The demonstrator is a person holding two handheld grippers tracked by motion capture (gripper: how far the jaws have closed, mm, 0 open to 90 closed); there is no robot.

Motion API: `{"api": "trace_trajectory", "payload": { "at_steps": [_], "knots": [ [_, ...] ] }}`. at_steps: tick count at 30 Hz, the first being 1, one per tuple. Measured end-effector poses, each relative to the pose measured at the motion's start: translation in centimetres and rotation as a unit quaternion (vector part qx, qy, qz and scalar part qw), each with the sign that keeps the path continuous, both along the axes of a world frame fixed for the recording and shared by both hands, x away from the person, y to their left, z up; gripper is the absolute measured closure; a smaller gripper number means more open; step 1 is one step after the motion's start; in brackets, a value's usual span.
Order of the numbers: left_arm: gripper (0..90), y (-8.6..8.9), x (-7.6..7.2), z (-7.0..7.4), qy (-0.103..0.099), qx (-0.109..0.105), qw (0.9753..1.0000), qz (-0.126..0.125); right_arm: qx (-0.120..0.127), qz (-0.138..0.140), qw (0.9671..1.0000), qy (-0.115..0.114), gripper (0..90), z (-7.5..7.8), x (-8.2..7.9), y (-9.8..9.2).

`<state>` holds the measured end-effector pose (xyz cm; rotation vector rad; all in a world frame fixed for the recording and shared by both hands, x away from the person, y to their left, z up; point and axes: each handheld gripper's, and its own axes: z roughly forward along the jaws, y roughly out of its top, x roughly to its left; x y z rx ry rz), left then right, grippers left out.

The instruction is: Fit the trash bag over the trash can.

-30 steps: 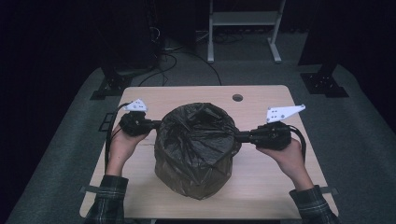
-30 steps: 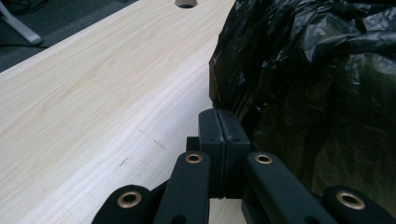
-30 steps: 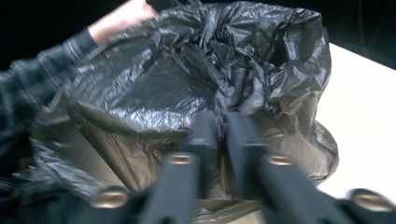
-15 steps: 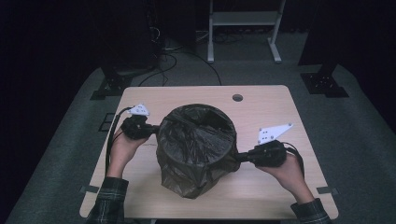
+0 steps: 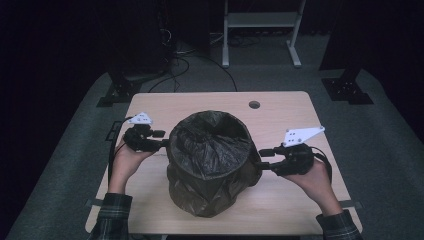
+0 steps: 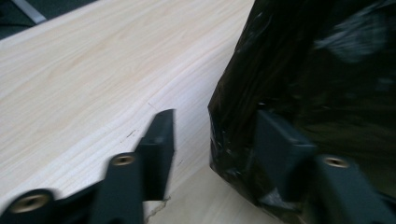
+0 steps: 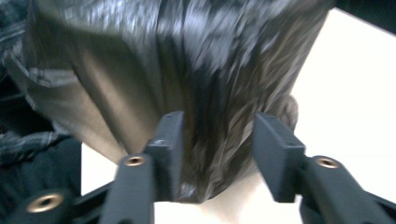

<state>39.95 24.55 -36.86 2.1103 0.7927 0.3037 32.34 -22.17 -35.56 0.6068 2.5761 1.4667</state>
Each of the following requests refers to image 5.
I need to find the black plastic trash bag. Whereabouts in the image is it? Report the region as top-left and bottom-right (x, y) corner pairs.
(165, 109), (263, 219)

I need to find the black floor cable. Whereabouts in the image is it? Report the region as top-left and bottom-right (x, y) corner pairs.
(148, 56), (191, 93)
(186, 54), (238, 93)

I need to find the person's right hand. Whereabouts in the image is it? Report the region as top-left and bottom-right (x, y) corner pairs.
(283, 159), (343, 216)

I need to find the dark equipment cabinet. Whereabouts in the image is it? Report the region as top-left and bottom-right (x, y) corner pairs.
(108, 0), (173, 79)

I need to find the black stand base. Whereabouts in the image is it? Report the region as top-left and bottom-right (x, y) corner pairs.
(321, 68), (374, 106)
(96, 71), (143, 108)

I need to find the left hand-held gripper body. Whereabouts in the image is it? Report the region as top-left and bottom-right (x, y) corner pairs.
(123, 112), (161, 153)

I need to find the person's left hand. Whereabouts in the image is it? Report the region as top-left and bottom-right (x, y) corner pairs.
(109, 141), (156, 184)

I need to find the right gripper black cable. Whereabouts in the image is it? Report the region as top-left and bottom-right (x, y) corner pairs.
(311, 146), (333, 183)

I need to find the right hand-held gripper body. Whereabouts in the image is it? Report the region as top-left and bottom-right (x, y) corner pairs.
(271, 125), (326, 177)

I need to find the white metal stand frame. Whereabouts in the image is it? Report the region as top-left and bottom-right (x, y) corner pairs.
(221, 0), (307, 69)

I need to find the tangled cable bundle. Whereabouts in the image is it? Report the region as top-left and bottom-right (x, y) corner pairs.
(229, 34), (263, 48)

